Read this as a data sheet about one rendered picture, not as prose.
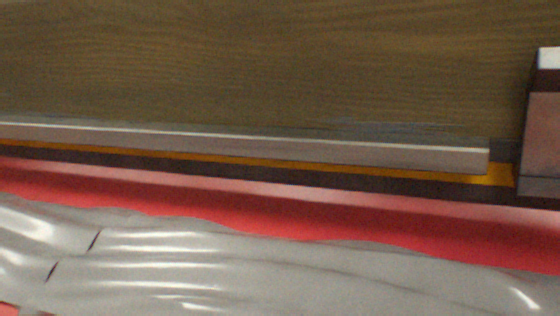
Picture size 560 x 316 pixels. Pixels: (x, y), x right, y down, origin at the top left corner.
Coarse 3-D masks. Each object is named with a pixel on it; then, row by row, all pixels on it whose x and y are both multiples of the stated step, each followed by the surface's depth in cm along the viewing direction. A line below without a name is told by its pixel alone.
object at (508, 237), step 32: (192, 192) 23; (224, 192) 23; (256, 192) 23; (288, 192) 22; (320, 192) 22; (352, 192) 22; (224, 224) 20; (256, 224) 20; (288, 224) 19; (320, 224) 19; (352, 224) 19; (384, 224) 19; (416, 224) 18; (448, 224) 18; (480, 224) 18; (512, 224) 18; (544, 224) 18; (448, 256) 16; (480, 256) 16; (512, 256) 16; (544, 256) 16
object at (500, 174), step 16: (16, 144) 28; (32, 144) 28; (48, 144) 27; (64, 144) 26; (208, 160) 23; (224, 160) 22; (240, 160) 22; (256, 160) 22; (272, 160) 21; (400, 176) 19; (416, 176) 19; (432, 176) 19; (448, 176) 18; (464, 176) 18; (480, 176) 18; (496, 176) 18
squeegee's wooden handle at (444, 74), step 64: (0, 0) 23; (64, 0) 21; (128, 0) 20; (192, 0) 19; (256, 0) 18; (320, 0) 17; (384, 0) 16; (448, 0) 15; (512, 0) 14; (0, 64) 24; (64, 64) 23; (128, 64) 21; (192, 64) 20; (256, 64) 19; (320, 64) 18; (384, 64) 17; (448, 64) 16; (512, 64) 15; (320, 128) 19; (384, 128) 17; (448, 128) 17; (512, 128) 16
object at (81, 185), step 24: (0, 168) 29; (24, 168) 29; (48, 168) 28; (72, 168) 28; (96, 168) 28; (120, 168) 27; (24, 192) 25; (48, 192) 25; (72, 192) 24; (96, 192) 24; (120, 192) 24; (144, 192) 24; (168, 192) 23; (0, 312) 15
